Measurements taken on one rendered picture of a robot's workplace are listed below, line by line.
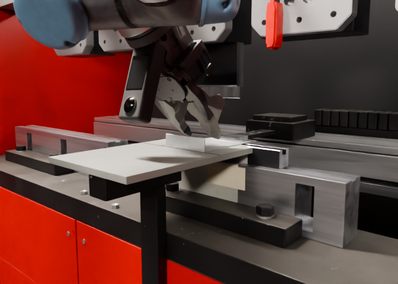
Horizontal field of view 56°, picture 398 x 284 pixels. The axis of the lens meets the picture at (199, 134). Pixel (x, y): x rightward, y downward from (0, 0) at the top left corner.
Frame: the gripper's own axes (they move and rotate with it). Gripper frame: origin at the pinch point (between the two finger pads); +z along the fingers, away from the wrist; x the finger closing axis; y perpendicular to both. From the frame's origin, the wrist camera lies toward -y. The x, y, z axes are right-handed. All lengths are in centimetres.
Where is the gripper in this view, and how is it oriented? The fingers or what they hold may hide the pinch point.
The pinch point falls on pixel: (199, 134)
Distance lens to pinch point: 63.3
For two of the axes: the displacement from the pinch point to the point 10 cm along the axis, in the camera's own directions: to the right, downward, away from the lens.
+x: -7.5, -0.9, 6.5
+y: 5.0, -7.2, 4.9
